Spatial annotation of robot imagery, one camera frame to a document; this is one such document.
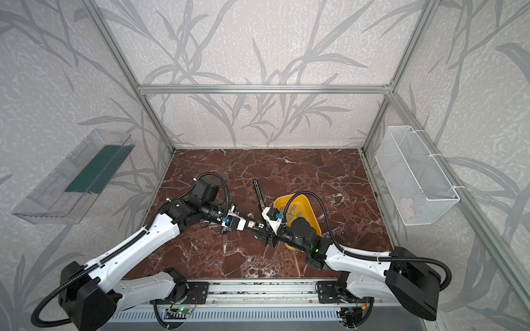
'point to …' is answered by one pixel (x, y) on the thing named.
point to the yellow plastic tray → (295, 206)
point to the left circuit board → (184, 310)
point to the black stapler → (259, 194)
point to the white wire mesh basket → (421, 189)
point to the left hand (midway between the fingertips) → (255, 215)
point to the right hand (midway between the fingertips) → (257, 215)
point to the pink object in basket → (406, 207)
